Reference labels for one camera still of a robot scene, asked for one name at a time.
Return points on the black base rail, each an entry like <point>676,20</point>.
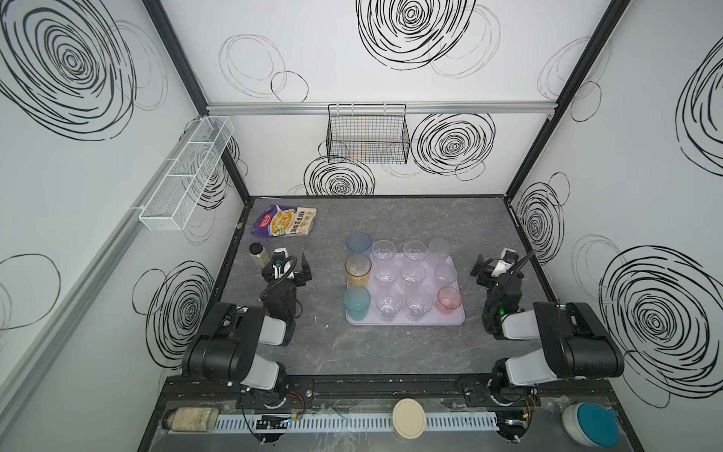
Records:
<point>311,391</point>

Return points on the yellow transparent cup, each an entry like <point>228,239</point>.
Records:
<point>358,268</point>

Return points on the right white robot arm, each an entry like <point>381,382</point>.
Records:
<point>574,344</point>

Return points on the teal frosted cup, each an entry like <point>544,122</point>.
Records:
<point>357,300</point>

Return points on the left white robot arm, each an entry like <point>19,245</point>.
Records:
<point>224,349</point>

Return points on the teal lidded white container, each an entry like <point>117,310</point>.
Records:
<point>590,424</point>

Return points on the white slotted cable duct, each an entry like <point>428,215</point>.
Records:
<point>329,423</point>

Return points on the clear faceted glass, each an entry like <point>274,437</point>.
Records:
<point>383,251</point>
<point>386,273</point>
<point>418,303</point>

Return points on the pink transparent cup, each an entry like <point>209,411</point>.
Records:
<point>448,300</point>

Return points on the purple yellow food packet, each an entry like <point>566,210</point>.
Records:
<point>284,221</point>

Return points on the beige jar lying down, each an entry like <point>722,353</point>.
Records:
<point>191,419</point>

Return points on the beige round lid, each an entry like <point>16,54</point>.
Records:
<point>409,419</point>

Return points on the lilac plastic tray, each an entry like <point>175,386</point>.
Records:
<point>433,317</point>

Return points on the frosted clear cup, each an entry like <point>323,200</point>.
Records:
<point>445,275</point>
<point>438,250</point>

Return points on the black wire wall basket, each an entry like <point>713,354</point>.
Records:
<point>368,133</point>

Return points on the small dark-capped spice jar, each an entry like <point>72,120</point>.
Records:
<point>259,255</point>

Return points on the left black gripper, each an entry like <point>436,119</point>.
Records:
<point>298,278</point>

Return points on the blue frosted cup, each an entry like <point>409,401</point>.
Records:
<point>359,243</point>

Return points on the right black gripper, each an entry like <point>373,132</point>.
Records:
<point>487,274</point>

